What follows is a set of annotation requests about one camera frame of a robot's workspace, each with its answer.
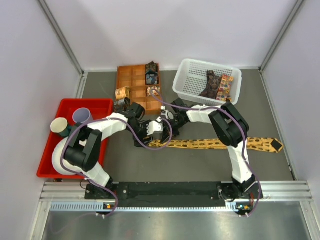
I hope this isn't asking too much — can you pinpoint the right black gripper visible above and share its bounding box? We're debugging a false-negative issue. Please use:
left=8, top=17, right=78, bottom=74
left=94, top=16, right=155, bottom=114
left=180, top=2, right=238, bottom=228
left=161, top=116, right=187, bottom=145

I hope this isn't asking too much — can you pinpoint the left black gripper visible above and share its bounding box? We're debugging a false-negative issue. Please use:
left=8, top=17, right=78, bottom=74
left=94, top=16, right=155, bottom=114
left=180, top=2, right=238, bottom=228
left=128, top=120, right=154, bottom=148

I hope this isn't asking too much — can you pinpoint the orange tan tie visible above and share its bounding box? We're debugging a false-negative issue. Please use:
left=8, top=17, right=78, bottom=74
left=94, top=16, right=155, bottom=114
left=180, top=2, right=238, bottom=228
left=115, top=86, right=131, bottom=100

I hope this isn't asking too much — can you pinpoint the yellow insect print tie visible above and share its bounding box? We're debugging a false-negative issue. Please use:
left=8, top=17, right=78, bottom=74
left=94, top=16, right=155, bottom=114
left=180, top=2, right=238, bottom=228
left=147, top=136, right=284, bottom=154

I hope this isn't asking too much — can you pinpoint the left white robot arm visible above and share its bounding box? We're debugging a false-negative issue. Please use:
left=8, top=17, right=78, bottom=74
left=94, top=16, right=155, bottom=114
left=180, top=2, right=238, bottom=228
left=51, top=102, right=153, bottom=199

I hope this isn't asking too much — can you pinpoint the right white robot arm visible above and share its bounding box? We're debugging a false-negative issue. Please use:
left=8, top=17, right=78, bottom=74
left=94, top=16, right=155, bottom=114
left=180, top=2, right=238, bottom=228
left=160, top=98, right=262, bottom=201

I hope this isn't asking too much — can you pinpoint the rolled dark patterned tie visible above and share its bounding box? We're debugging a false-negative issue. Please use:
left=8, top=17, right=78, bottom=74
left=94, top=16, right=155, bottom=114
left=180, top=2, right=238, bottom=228
left=113, top=97, right=131, bottom=113

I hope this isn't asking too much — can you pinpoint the rolled blue black tie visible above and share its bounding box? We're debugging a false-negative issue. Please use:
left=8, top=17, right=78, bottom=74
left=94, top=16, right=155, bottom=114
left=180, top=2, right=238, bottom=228
left=145, top=71, right=160, bottom=85

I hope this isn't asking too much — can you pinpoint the wooden compartment tray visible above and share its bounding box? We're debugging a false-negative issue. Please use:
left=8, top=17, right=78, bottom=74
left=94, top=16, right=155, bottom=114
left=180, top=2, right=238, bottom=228
left=116, top=64, right=162, bottom=115

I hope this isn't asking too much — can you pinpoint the lilac plastic cup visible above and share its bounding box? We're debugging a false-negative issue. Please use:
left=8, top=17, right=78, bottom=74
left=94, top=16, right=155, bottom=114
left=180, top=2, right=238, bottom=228
left=72, top=107, right=93, bottom=124

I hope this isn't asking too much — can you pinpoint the rolled dark tie top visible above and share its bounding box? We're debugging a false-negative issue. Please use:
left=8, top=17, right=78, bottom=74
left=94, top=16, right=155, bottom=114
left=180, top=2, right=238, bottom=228
left=145, top=61, right=158, bottom=74

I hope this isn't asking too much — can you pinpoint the white plastic basket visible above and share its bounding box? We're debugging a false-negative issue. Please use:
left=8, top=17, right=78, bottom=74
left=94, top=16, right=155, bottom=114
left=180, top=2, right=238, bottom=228
left=172, top=58, right=242, bottom=107

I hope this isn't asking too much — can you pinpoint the colourful dotted tie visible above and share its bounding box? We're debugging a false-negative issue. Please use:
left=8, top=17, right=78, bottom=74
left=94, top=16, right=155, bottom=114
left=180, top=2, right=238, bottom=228
left=216, top=74, right=234, bottom=102

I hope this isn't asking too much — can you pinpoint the dark brown paisley tie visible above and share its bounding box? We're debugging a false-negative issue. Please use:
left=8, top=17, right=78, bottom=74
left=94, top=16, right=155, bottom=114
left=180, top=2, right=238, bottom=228
left=200, top=70, right=222, bottom=99

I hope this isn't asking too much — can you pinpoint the dark green cup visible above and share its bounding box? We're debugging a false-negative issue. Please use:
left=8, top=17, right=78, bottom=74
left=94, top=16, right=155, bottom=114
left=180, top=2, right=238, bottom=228
left=60, top=123, right=73, bottom=138

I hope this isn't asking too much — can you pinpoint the beige paper cup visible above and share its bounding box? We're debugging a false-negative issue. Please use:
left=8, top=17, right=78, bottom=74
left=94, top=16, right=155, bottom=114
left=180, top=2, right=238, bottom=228
left=50, top=117, right=68, bottom=137

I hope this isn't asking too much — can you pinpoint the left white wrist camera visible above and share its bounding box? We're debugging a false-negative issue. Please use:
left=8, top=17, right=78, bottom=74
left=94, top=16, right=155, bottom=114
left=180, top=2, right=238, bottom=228
left=146, top=117, right=164, bottom=136

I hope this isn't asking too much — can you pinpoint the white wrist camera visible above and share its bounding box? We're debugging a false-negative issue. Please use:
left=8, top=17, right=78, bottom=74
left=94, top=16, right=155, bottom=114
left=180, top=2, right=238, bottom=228
left=160, top=105, right=174, bottom=121
left=146, top=117, right=164, bottom=136

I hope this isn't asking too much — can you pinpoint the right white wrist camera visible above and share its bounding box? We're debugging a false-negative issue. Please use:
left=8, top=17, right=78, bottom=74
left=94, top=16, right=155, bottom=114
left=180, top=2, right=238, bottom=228
left=160, top=105, right=174, bottom=121

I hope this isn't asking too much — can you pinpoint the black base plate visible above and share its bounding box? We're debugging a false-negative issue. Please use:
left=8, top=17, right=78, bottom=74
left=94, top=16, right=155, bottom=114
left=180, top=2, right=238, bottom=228
left=84, top=181, right=264, bottom=201

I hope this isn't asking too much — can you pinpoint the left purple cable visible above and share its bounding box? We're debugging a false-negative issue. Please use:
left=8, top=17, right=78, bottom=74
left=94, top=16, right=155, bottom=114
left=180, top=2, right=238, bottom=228
left=61, top=117, right=173, bottom=218

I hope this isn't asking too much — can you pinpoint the grey slotted cable duct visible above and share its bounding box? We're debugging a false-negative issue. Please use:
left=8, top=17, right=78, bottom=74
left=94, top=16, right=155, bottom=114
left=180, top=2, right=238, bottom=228
left=50, top=201, right=239, bottom=212

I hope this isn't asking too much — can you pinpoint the aluminium frame rail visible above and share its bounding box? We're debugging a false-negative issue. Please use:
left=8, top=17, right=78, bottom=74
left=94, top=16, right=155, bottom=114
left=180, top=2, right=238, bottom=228
left=39, top=181, right=313, bottom=202

